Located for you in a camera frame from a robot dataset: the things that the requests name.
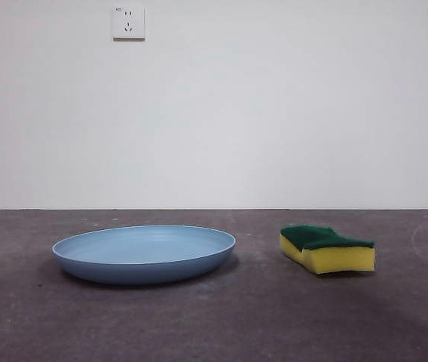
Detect light blue round plate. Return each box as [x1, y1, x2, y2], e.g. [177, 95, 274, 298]
[51, 225, 237, 285]

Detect green and yellow sponge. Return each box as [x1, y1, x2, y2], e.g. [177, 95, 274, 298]
[280, 225, 376, 275]

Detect white wall socket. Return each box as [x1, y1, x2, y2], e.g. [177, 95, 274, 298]
[112, 5, 147, 42]

